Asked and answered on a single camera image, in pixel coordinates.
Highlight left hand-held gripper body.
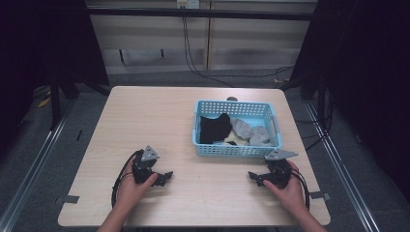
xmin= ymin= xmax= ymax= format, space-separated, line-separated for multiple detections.
xmin=131 ymin=145 xmax=161 ymax=186

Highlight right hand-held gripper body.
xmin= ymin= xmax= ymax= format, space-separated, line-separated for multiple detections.
xmin=264 ymin=149 xmax=300 ymax=190

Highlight cream sock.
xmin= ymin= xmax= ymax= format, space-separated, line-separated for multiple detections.
xmin=223 ymin=129 xmax=249 ymax=147

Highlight grey sock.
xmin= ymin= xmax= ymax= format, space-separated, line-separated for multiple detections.
xmin=229 ymin=117 xmax=272 ymax=147

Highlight light blue plastic basket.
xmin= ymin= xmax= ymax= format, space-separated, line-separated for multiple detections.
xmin=191 ymin=99 xmax=283 ymax=159

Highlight black sock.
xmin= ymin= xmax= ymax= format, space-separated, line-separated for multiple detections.
xmin=198 ymin=112 xmax=234 ymax=145

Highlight person's right hand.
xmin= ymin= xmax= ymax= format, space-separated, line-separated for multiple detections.
xmin=262 ymin=159 xmax=308 ymax=211

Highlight person's left hand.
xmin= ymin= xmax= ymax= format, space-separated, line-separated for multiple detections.
xmin=115 ymin=157 xmax=160 ymax=210

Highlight grey tape strip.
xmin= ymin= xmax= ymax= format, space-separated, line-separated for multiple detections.
xmin=54 ymin=194 xmax=80 ymax=205
xmin=308 ymin=190 xmax=332 ymax=201

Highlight black metal stand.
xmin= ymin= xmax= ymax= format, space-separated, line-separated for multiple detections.
xmin=47 ymin=64 xmax=112 ymax=131
xmin=278 ymin=64 xmax=333 ymax=129

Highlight black horizontal bar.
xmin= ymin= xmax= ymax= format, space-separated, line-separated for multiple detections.
xmin=86 ymin=7 xmax=320 ymax=22

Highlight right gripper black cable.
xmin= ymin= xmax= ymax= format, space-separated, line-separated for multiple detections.
xmin=290 ymin=167 xmax=311 ymax=212

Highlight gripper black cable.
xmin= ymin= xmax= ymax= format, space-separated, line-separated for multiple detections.
xmin=110 ymin=149 xmax=145 ymax=209
xmin=290 ymin=167 xmax=311 ymax=212

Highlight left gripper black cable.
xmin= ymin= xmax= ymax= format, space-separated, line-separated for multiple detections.
xmin=110 ymin=149 xmax=145 ymax=209

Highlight black floor cable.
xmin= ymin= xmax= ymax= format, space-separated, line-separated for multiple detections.
xmin=294 ymin=93 xmax=335 ymax=152

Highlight black wall cable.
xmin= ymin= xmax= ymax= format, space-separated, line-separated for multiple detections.
xmin=182 ymin=6 xmax=295 ymax=89

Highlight white wall socket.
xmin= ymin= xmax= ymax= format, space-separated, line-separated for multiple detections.
xmin=176 ymin=0 xmax=201 ymax=10

